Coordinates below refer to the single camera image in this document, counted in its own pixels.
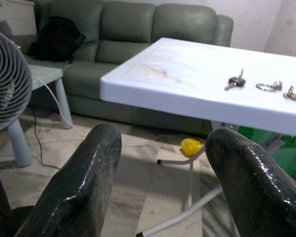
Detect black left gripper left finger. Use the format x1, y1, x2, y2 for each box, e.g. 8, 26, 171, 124
13, 122, 123, 237

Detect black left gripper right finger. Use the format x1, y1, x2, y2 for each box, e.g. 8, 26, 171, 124
205, 127, 296, 237

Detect yellow crumpled plastic bag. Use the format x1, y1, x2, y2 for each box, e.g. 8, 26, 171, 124
179, 138, 203, 158

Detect silver linked key rings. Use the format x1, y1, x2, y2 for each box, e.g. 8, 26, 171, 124
256, 80, 284, 93

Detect pale blue small plastic table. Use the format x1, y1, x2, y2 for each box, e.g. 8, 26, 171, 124
8, 64, 74, 168

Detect grey standing fan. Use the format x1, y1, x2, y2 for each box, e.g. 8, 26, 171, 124
0, 26, 37, 237

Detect white folding table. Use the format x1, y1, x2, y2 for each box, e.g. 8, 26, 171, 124
100, 37, 296, 237

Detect black backpack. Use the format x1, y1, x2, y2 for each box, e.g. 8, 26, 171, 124
29, 16, 86, 63

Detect grey-green leather sofa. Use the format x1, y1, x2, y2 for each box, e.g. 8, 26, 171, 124
22, 0, 234, 135

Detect white cabinet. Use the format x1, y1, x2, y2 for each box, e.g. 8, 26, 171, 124
0, 0, 37, 38

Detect white power cable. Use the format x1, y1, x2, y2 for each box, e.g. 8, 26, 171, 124
32, 77, 181, 148

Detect thin black cable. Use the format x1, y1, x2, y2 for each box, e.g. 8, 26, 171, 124
32, 110, 62, 171

